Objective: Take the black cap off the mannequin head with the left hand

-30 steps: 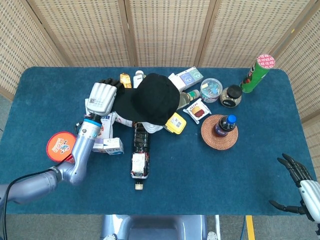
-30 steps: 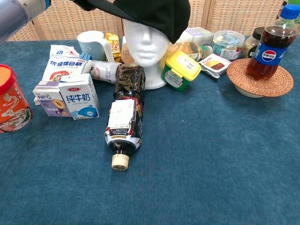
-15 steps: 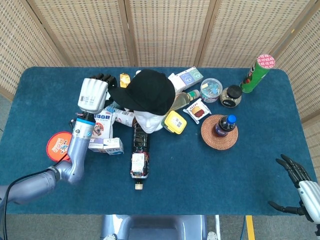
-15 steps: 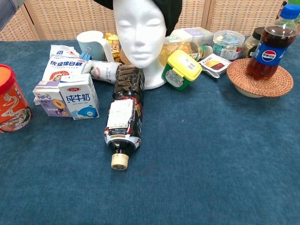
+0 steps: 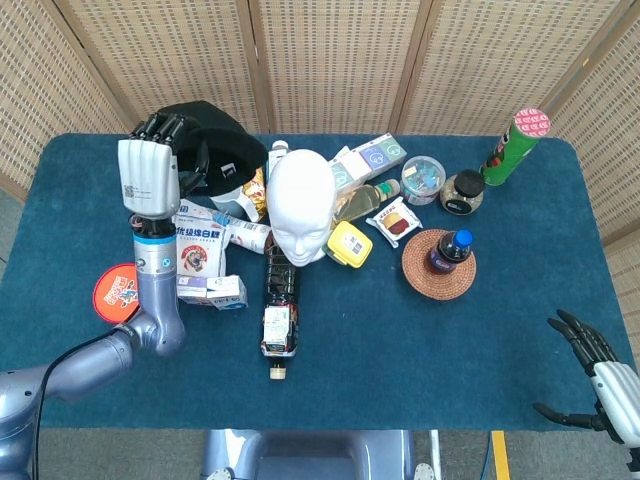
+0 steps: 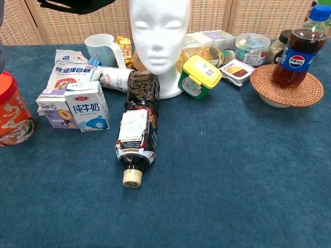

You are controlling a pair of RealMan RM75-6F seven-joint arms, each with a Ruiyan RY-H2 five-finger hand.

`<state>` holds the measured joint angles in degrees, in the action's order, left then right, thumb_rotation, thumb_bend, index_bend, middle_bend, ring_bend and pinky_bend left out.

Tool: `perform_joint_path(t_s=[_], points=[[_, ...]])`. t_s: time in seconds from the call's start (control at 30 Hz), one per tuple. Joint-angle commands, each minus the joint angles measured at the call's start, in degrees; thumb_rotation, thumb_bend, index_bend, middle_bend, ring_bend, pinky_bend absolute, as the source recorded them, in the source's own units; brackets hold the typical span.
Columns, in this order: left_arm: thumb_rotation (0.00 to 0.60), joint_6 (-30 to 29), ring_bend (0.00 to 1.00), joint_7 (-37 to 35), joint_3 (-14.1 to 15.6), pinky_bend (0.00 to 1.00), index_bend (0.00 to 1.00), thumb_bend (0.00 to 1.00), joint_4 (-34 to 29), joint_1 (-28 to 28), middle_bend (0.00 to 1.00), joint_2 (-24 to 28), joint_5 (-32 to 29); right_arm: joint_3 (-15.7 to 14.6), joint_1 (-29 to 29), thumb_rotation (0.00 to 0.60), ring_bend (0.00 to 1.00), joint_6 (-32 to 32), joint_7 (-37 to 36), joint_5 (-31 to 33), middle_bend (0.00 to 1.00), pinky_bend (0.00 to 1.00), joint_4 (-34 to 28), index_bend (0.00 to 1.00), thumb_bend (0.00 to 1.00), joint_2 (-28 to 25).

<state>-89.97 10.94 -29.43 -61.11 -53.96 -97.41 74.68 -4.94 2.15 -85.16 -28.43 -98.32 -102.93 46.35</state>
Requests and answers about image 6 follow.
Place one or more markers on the Pepsi cola bottle blue cap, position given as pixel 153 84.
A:
pixel 297 59

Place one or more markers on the glass jar black lid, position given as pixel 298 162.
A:
pixel 275 51

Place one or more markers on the purple NFC juice carton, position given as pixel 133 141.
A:
pixel 55 111

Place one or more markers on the clear tub of clips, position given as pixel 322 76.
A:
pixel 252 49

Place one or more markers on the gold snack packet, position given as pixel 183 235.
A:
pixel 125 50

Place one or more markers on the dark soy sauce bottle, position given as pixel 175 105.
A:
pixel 137 129

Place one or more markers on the white sugar bag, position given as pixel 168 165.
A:
pixel 69 72

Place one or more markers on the blue table cloth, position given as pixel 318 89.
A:
pixel 219 180

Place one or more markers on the blue binder clip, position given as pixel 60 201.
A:
pixel 94 61

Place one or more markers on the white yoghurt drink bottle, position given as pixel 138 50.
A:
pixel 115 78

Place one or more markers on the white box pastel tiles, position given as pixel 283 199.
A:
pixel 214 37

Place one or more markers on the black hat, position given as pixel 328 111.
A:
pixel 82 6

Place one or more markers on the white bowl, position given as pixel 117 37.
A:
pixel 271 102

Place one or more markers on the white blue milk carton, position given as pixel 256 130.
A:
pixel 88 108

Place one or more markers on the woven bamboo folding screen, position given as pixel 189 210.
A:
pixel 77 25

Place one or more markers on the light blue mug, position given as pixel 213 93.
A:
pixel 99 49

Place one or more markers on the round woven rattan coaster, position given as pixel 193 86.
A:
pixel 261 82

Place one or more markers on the green container yellow lid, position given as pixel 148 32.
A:
pixel 199 77

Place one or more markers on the red orange noodle tub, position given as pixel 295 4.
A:
pixel 13 116

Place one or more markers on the white cake snack packet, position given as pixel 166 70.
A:
pixel 236 72

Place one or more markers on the white foam mannequin head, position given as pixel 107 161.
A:
pixel 159 38

